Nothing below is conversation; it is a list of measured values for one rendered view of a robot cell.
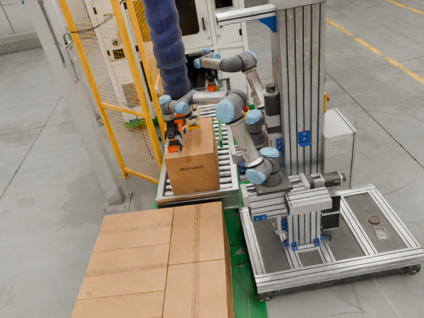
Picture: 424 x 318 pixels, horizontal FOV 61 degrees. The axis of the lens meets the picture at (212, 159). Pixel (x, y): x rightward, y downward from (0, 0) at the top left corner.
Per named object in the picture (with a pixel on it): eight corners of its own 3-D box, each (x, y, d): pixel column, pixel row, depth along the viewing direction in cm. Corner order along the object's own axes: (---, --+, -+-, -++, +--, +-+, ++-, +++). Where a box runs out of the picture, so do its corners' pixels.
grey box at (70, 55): (79, 74, 325) (67, 41, 308) (85, 72, 325) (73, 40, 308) (73, 82, 309) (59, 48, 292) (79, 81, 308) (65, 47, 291)
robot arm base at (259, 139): (263, 133, 276) (262, 122, 271) (267, 143, 264) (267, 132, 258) (243, 137, 276) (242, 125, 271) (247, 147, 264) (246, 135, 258)
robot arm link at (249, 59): (258, 126, 270) (229, 57, 260) (272, 118, 276) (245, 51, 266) (267, 124, 259) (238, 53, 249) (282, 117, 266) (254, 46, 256)
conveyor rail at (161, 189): (178, 100, 502) (175, 88, 492) (181, 100, 502) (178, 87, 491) (161, 214, 312) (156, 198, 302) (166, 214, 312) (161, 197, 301)
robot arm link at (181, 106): (191, 97, 221) (177, 95, 227) (180, 105, 214) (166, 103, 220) (193, 108, 225) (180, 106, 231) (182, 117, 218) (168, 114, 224)
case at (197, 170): (178, 158, 356) (169, 122, 334) (217, 152, 353) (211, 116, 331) (174, 197, 307) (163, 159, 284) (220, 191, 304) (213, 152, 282)
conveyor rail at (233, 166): (224, 93, 498) (222, 81, 487) (227, 93, 497) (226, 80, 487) (235, 206, 308) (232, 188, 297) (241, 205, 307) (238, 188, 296)
